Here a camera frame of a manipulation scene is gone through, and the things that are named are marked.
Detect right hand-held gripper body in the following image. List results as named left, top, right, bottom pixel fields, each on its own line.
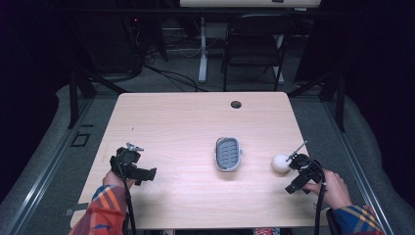
left=284, top=153, right=325, bottom=196

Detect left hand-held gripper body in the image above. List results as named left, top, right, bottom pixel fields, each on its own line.
left=109, top=146, right=158, bottom=187

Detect white round soap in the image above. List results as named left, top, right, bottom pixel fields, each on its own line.
left=271, top=154, right=292, bottom=174

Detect grey soap dish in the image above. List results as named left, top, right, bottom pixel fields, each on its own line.
left=213, top=136, right=244, bottom=173

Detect person's left hand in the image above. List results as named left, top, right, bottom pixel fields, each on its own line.
left=102, top=169, right=137, bottom=190

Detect person's right hand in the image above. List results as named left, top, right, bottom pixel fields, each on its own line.
left=302, top=168, right=354, bottom=212

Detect grey tape strip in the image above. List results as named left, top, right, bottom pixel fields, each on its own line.
left=63, top=202, right=90, bottom=217

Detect black folding chair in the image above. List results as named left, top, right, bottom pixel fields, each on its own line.
left=221, top=13, right=298, bottom=92

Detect white desk leg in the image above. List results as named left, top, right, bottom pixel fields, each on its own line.
left=198, top=17, right=209, bottom=84

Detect light wooden desk top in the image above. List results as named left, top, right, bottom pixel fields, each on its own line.
left=179, top=0, right=322, bottom=9

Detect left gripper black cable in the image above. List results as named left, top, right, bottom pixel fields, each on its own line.
left=116, top=160, right=138, bottom=235

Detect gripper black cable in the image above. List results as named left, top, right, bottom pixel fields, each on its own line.
left=313, top=160, right=328, bottom=235
left=116, top=160, right=138, bottom=235

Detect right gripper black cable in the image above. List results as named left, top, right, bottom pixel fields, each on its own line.
left=313, top=160, right=328, bottom=235

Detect black metal frame stand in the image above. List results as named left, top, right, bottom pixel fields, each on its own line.
left=67, top=65, right=129, bottom=129
left=287, top=67, right=346, bottom=133

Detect black floor cables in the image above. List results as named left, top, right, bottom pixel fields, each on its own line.
left=130, top=19, right=209, bottom=93

